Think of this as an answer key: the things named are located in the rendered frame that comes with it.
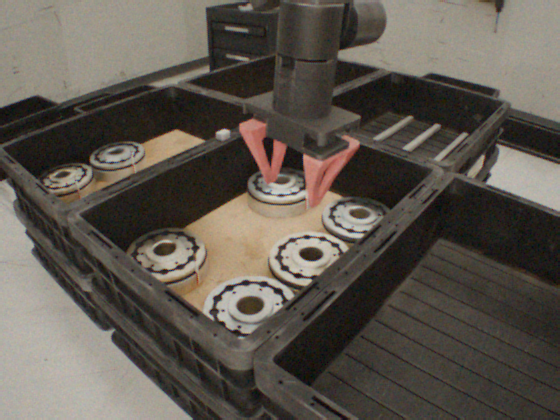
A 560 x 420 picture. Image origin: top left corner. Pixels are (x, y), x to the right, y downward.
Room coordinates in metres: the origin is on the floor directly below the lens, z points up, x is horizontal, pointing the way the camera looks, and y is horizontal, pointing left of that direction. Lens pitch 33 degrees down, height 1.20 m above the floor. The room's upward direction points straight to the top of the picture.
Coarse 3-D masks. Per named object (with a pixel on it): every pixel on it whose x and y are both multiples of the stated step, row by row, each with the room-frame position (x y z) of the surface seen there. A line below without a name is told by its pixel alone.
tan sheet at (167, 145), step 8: (160, 136) 0.83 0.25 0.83; (168, 136) 0.83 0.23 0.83; (176, 136) 0.83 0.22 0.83; (184, 136) 0.83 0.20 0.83; (192, 136) 0.83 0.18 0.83; (144, 144) 0.80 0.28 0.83; (152, 144) 0.79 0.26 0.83; (160, 144) 0.79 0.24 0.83; (168, 144) 0.79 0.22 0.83; (176, 144) 0.79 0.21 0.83; (184, 144) 0.79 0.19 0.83; (192, 144) 0.79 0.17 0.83; (152, 152) 0.76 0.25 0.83; (160, 152) 0.76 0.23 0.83; (168, 152) 0.76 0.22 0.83; (176, 152) 0.75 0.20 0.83; (152, 160) 0.72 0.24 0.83; (160, 160) 0.72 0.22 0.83; (96, 184) 0.63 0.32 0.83; (104, 184) 0.63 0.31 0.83
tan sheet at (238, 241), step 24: (216, 216) 0.54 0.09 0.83; (240, 216) 0.54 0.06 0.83; (264, 216) 0.54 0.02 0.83; (312, 216) 0.54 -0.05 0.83; (216, 240) 0.48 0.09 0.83; (240, 240) 0.48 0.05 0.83; (264, 240) 0.48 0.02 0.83; (216, 264) 0.43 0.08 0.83; (240, 264) 0.43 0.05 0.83; (264, 264) 0.43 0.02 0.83
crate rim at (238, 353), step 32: (192, 160) 0.53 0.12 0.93; (416, 160) 0.53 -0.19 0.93; (128, 192) 0.45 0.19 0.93; (416, 192) 0.45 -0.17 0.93; (384, 224) 0.37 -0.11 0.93; (96, 256) 0.34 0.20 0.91; (128, 256) 0.32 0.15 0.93; (352, 256) 0.32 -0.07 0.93; (160, 288) 0.28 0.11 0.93; (320, 288) 0.28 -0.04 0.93; (192, 320) 0.24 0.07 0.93; (288, 320) 0.24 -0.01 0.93; (224, 352) 0.21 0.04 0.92
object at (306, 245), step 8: (296, 248) 0.41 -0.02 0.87; (304, 248) 0.42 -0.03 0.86; (312, 248) 0.42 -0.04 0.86; (320, 248) 0.41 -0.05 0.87; (296, 256) 0.40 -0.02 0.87; (328, 256) 0.40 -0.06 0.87; (296, 264) 0.39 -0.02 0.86; (304, 264) 0.38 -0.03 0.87; (312, 264) 0.38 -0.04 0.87; (320, 264) 0.38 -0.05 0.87; (328, 264) 0.39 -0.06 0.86
